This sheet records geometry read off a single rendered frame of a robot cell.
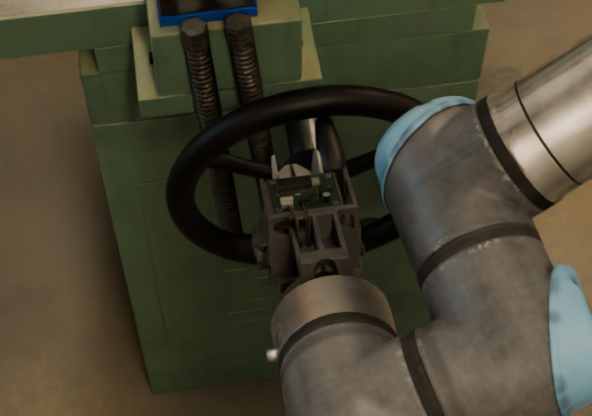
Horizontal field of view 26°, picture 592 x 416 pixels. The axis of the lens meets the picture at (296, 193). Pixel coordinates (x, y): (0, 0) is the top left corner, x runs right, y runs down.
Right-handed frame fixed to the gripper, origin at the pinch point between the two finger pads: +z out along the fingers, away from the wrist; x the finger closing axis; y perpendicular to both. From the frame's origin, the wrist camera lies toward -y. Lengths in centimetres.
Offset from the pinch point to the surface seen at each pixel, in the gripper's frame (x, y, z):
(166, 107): 10.4, -0.6, 15.4
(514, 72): -32, -17, 39
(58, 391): 34, -76, 56
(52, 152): 33, -61, 100
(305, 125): -2.9, -3.8, 14.2
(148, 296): 17, -48, 43
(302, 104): -1.7, 5.5, 3.8
